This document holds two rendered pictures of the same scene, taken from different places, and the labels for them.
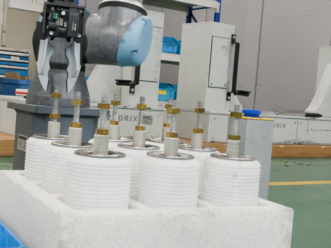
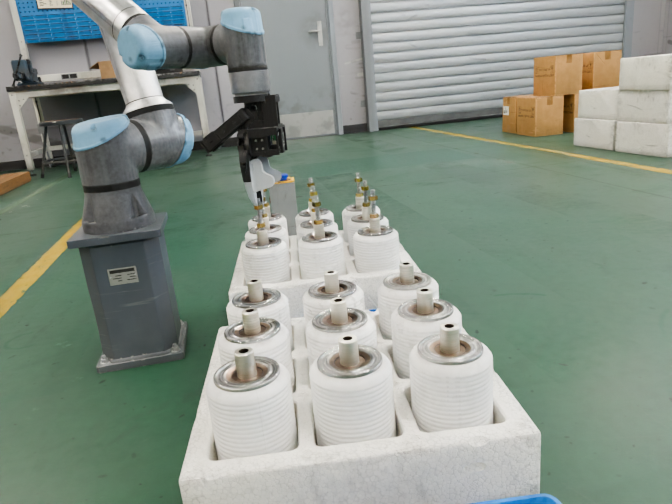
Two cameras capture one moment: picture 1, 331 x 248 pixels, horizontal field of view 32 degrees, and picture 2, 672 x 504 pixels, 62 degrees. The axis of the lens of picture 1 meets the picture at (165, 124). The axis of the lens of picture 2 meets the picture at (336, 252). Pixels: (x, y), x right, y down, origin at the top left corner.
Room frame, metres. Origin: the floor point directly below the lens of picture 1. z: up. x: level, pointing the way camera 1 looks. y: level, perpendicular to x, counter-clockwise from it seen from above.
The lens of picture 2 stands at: (0.47, 1.16, 0.56)
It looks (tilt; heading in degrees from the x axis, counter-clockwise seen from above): 17 degrees down; 294
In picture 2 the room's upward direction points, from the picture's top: 5 degrees counter-clockwise
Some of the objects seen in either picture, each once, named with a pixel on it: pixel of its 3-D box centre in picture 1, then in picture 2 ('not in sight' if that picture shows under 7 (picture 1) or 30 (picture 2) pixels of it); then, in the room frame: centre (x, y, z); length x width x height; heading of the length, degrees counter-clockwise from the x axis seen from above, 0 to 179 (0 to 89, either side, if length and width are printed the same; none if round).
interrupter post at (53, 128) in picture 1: (53, 130); (262, 237); (1.07, 0.20, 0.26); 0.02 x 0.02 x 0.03
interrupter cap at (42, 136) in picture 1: (53, 138); (263, 243); (1.07, 0.20, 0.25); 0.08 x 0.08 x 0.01
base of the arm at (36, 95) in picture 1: (59, 84); (115, 203); (1.39, 0.26, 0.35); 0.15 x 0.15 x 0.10
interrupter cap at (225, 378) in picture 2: not in sight; (247, 374); (0.81, 0.69, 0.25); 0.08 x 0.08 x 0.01
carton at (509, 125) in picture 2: not in sight; (524, 113); (0.92, -4.05, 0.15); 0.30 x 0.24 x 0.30; 34
